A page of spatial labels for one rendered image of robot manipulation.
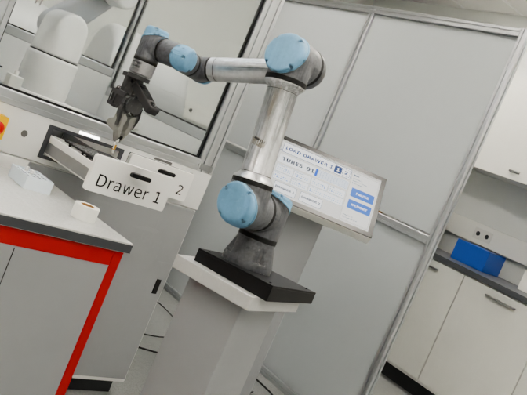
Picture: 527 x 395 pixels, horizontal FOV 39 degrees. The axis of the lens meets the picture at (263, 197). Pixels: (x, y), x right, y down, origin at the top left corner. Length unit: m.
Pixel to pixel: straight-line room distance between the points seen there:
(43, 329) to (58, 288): 0.12
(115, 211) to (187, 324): 0.69
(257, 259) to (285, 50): 0.58
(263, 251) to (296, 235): 0.92
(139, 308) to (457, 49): 1.94
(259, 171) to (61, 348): 0.70
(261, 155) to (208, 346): 0.55
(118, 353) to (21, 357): 0.97
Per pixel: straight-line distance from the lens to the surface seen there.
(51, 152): 2.46
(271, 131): 1.99
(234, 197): 1.97
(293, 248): 3.02
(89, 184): 2.21
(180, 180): 2.77
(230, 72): 2.27
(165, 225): 2.82
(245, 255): 2.09
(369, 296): 3.63
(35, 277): 1.95
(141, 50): 2.31
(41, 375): 2.10
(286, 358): 3.96
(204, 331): 2.11
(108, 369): 2.99
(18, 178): 2.25
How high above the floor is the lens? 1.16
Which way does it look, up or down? 4 degrees down
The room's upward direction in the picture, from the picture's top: 23 degrees clockwise
